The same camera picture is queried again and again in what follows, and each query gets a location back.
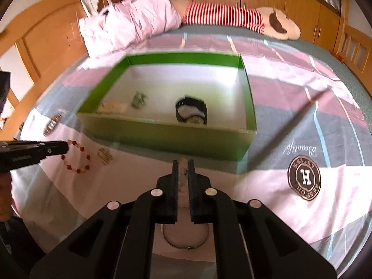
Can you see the person's left hand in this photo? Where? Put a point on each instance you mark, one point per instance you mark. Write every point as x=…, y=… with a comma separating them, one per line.
x=5, y=197

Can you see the thin metal bangle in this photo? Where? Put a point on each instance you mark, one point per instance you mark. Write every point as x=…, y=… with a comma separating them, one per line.
x=186, y=242

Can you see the wooden footboard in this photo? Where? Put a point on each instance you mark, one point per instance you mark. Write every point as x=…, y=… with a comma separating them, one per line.
x=354, y=46

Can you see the plush dog in striped shirt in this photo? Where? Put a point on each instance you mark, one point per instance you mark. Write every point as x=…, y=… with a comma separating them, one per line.
x=226, y=14

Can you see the pink pillow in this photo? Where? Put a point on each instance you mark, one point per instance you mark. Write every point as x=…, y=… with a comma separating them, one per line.
x=128, y=20

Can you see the green quilted mattress cover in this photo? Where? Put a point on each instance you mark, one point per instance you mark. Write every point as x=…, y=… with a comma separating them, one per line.
x=325, y=49

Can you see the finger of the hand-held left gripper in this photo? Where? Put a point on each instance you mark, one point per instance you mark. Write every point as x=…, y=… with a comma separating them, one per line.
x=56, y=149

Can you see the green cardboard box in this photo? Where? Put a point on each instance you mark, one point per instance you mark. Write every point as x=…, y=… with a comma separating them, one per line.
x=180, y=139

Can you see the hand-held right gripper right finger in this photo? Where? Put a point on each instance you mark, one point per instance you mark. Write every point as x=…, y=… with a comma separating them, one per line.
x=232, y=238

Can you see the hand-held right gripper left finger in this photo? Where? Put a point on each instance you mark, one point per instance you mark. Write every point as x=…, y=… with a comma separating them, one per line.
x=139, y=238

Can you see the black object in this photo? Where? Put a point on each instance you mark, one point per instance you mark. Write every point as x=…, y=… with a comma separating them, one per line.
x=4, y=88

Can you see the wooden headboard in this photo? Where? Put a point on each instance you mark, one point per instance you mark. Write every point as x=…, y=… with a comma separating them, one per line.
x=49, y=40

